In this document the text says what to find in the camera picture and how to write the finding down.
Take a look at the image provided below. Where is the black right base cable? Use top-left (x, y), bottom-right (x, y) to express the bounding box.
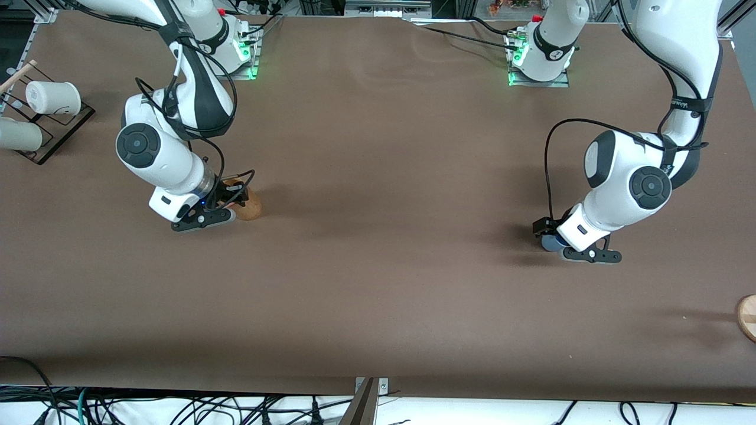
top-left (239, 13), bottom-right (285, 38)

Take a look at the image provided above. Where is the black base cable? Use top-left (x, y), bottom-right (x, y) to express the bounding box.
top-left (239, 13), bottom-right (285, 38)
top-left (408, 17), bottom-right (522, 54)

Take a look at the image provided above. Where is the white cup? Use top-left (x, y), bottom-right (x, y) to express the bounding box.
top-left (0, 116), bottom-right (44, 152)
top-left (25, 80), bottom-right (82, 116)

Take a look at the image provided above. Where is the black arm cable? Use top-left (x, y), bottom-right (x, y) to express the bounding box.
top-left (133, 32), bottom-right (256, 208)
top-left (544, 118), bottom-right (671, 223)

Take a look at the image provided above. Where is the black cup rack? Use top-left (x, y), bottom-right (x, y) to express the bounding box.
top-left (0, 99), bottom-right (97, 166)

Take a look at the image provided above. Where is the bamboo chopstick holder cup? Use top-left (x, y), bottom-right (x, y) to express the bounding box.
top-left (227, 178), bottom-right (263, 221)

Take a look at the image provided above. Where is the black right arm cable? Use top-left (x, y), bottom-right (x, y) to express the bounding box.
top-left (133, 32), bottom-right (256, 208)

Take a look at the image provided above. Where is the aluminium frame profile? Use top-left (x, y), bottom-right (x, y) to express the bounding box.
top-left (711, 0), bottom-right (756, 41)
top-left (32, 0), bottom-right (67, 25)

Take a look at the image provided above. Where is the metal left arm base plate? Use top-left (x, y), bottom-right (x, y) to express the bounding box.
top-left (507, 34), bottom-right (571, 89)

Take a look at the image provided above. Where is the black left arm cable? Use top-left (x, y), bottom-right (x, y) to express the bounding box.
top-left (544, 118), bottom-right (671, 223)

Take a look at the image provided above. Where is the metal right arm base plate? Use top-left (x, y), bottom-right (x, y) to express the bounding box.
top-left (195, 26), bottom-right (261, 81)

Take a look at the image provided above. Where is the black floor cable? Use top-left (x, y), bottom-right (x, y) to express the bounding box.
top-left (0, 356), bottom-right (61, 425)

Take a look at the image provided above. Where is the round wooden disc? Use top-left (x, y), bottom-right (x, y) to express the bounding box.
top-left (735, 294), bottom-right (756, 344)

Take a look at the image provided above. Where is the small metal table bracket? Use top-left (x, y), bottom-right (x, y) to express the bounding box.
top-left (354, 377), bottom-right (390, 395)

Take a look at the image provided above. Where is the wooden rack stick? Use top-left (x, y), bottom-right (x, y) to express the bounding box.
top-left (0, 59), bottom-right (38, 94)

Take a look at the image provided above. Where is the black left base cable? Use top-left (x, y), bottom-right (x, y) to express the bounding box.
top-left (408, 17), bottom-right (522, 54)

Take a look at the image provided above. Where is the grey metal beam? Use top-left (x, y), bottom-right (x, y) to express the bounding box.
top-left (338, 378), bottom-right (379, 425)

